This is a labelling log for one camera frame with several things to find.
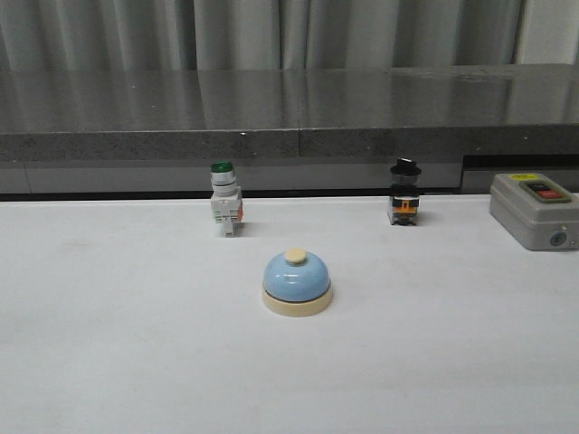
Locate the blue call bell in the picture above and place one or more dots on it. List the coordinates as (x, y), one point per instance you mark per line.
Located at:
(296, 283)

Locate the grey granite counter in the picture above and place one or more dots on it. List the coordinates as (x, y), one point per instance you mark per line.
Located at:
(156, 133)

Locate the grey push button box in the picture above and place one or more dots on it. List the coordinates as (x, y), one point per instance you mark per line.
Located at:
(539, 213)

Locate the grey curtain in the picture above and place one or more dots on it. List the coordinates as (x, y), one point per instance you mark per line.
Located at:
(289, 35)

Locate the green pilot light switch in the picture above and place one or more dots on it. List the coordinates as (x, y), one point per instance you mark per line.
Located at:
(226, 201)

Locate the black selector switch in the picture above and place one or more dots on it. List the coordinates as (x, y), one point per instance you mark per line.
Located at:
(404, 198)

